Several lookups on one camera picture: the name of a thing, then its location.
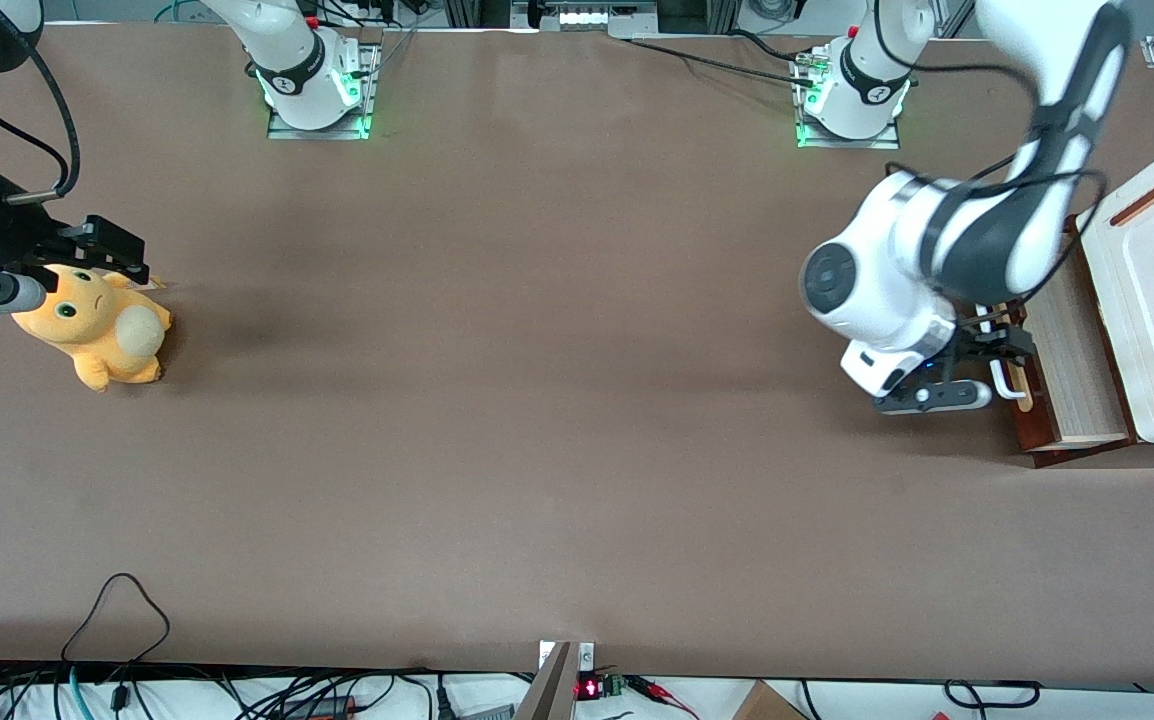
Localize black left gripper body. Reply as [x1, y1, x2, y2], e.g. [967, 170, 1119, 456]
[937, 322, 1000, 379]

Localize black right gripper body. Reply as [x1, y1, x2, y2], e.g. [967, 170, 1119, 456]
[0, 175, 88, 279]

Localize white drawer handle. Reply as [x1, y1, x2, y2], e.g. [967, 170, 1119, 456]
[987, 355, 1033, 403]

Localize dark wood drawer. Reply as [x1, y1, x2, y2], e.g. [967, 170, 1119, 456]
[1007, 215, 1138, 469]

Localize orange plush toy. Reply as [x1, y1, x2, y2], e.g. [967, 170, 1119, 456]
[12, 263, 174, 393]

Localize brown cardboard box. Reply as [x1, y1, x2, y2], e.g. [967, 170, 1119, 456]
[732, 680, 810, 720]

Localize red clip leads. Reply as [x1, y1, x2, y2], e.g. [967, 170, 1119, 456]
[625, 676, 700, 717]

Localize black power adapter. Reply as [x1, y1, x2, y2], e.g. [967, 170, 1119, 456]
[282, 693, 358, 720]

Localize white lit device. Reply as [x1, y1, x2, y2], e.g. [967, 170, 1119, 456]
[510, 0, 660, 39]

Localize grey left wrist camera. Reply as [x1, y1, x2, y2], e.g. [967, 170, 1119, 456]
[872, 378, 994, 416]

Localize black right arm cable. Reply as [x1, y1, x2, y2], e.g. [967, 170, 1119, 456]
[0, 50, 83, 206]

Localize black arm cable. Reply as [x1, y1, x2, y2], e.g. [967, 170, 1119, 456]
[0, 50, 83, 206]
[882, 55, 1110, 311]

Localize orange bar handle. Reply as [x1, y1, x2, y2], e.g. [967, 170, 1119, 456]
[1111, 176, 1154, 227]

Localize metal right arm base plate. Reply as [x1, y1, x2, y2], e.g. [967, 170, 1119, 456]
[267, 40, 381, 141]

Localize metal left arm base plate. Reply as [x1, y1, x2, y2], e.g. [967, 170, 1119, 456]
[794, 48, 906, 151]

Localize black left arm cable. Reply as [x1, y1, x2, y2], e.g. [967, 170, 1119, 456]
[882, 55, 1110, 311]

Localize black looped cable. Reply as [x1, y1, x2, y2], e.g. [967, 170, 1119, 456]
[62, 573, 171, 666]

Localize flat black cable loop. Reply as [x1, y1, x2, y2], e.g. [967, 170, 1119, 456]
[942, 680, 1043, 711]

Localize long black table cable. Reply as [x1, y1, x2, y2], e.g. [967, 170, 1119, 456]
[627, 35, 818, 86]

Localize grey metal bracket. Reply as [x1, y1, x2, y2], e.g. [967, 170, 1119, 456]
[514, 640, 598, 720]

